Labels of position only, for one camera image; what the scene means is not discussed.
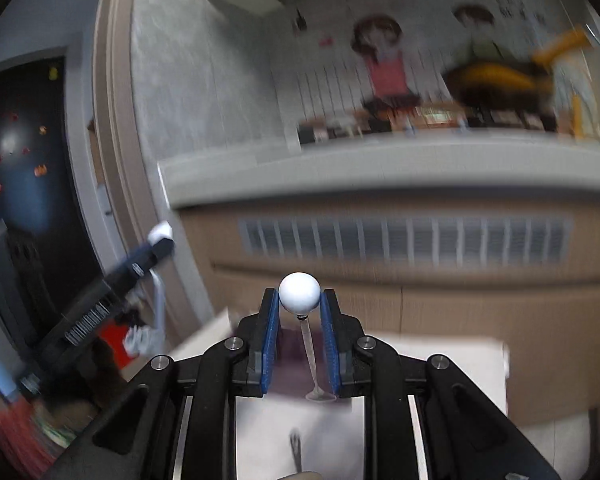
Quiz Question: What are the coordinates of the grey stone countertop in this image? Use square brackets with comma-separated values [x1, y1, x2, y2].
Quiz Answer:
[157, 136, 600, 211]

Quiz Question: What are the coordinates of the frying pan with yellow handle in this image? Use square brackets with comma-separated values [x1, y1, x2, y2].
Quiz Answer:
[440, 25, 597, 112]

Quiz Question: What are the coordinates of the row of small jars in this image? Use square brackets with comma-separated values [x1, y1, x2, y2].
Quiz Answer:
[297, 106, 556, 144]

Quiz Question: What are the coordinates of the white sneaker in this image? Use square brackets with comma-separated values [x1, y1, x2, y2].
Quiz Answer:
[124, 325, 161, 357]

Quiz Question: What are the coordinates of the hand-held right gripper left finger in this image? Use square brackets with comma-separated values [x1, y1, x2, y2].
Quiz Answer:
[42, 287, 282, 480]

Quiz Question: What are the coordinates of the cartoon wall poster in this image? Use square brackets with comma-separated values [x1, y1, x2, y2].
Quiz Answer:
[275, 0, 571, 132]

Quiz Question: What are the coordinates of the large grey vent grille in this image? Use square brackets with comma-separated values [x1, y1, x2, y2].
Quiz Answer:
[237, 216, 574, 267]

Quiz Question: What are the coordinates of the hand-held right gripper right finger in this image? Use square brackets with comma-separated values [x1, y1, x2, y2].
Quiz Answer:
[320, 287, 563, 480]

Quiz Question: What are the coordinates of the wooden base cabinet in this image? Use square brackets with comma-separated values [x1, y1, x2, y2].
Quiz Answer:
[180, 195, 600, 431]

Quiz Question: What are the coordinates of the black refrigerator with magnets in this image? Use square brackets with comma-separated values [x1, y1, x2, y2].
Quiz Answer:
[0, 57, 107, 401]

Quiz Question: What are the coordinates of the white tablecloth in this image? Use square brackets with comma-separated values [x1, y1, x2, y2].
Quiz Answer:
[170, 307, 511, 480]

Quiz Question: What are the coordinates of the grey blue rice spoon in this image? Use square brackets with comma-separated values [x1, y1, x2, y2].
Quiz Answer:
[147, 222, 174, 346]

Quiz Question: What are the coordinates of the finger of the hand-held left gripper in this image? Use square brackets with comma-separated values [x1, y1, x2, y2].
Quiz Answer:
[111, 238, 176, 287]

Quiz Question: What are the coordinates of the white plastic spoon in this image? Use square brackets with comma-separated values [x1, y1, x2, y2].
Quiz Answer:
[278, 272, 339, 404]

